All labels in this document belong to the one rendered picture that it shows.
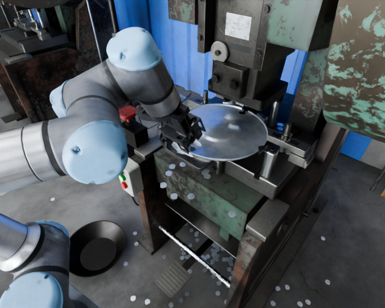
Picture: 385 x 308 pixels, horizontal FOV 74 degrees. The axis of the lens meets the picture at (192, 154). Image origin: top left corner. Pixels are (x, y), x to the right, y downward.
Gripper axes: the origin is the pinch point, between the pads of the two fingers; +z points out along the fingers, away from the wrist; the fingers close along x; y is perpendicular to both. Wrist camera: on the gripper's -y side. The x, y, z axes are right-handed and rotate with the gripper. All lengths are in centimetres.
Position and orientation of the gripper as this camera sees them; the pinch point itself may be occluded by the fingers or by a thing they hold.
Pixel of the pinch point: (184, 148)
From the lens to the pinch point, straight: 69.4
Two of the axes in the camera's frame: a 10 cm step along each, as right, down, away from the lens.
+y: 7.7, 4.2, -4.8
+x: 5.8, -7.8, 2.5
